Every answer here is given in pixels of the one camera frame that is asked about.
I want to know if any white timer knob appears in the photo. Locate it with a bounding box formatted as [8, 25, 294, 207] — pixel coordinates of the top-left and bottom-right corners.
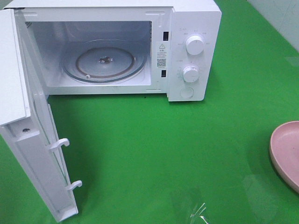
[183, 66, 199, 83]

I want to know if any round door release button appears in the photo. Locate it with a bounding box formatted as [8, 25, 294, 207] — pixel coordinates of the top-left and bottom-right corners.
[180, 87, 194, 98]

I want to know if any white microwave door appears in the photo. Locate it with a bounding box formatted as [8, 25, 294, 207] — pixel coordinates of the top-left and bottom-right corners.
[0, 8, 82, 222]

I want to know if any white upper power knob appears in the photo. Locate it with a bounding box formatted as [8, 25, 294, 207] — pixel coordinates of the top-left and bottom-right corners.
[185, 35, 204, 56]

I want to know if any pink round plate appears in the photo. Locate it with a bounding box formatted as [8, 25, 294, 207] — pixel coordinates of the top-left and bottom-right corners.
[269, 120, 299, 192]

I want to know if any clear tape strip front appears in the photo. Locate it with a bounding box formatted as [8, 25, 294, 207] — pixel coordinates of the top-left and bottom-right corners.
[189, 203, 209, 224]

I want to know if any white microwave oven body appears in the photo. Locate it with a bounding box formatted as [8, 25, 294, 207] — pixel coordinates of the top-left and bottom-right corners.
[3, 0, 221, 101]

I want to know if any glass microwave turntable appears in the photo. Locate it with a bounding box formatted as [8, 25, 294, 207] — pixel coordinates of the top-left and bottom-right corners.
[62, 39, 149, 84]

